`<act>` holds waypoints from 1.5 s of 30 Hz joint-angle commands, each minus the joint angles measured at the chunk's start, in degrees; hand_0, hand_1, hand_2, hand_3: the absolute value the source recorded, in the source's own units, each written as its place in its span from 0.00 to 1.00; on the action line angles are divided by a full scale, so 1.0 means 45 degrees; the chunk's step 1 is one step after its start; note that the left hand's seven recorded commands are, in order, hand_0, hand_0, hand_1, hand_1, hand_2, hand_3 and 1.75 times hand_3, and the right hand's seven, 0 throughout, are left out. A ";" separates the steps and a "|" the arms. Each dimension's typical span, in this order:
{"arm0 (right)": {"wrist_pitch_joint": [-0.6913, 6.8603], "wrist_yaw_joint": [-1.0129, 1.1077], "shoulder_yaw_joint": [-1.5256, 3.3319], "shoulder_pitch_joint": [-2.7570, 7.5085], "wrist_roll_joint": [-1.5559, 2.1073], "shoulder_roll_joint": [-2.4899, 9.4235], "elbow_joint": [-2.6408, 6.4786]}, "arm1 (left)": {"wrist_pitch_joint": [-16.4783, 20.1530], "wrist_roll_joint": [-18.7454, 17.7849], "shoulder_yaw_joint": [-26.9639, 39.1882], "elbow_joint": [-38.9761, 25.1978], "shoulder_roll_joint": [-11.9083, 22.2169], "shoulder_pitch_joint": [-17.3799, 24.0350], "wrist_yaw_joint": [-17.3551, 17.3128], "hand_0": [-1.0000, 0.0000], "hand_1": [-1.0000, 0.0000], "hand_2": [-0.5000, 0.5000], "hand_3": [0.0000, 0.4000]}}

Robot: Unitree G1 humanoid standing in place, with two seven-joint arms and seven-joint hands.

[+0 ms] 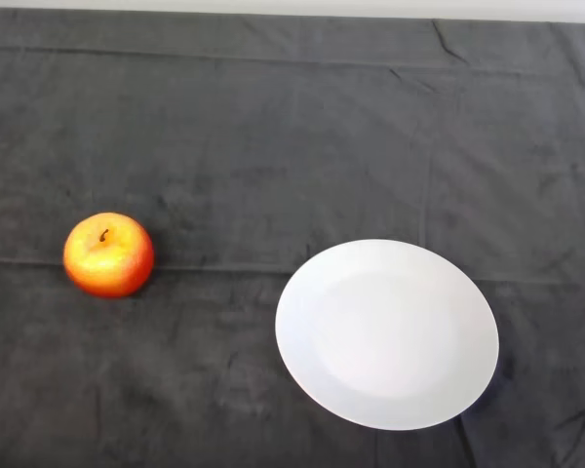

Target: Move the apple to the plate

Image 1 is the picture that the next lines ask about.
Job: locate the red yellow apple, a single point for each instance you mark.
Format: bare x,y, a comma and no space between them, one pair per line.
108,261

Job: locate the round white plate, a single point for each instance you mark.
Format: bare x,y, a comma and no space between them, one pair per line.
386,336

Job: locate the black table cloth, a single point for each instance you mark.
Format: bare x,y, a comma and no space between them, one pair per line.
253,146

